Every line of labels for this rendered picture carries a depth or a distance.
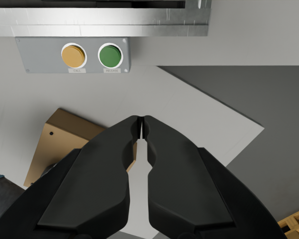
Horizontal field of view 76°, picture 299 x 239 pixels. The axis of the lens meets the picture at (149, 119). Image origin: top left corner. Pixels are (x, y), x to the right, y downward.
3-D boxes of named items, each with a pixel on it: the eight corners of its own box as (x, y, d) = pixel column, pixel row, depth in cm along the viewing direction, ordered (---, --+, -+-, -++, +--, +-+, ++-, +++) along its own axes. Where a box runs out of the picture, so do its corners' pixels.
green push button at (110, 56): (122, 65, 39) (121, 68, 37) (102, 65, 39) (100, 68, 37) (120, 44, 37) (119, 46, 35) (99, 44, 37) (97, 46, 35)
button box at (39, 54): (131, 66, 44) (129, 74, 39) (39, 66, 44) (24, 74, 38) (130, 32, 41) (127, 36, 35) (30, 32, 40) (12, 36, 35)
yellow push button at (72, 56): (87, 65, 39) (84, 68, 37) (67, 65, 39) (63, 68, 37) (84, 44, 37) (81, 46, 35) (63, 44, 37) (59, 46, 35)
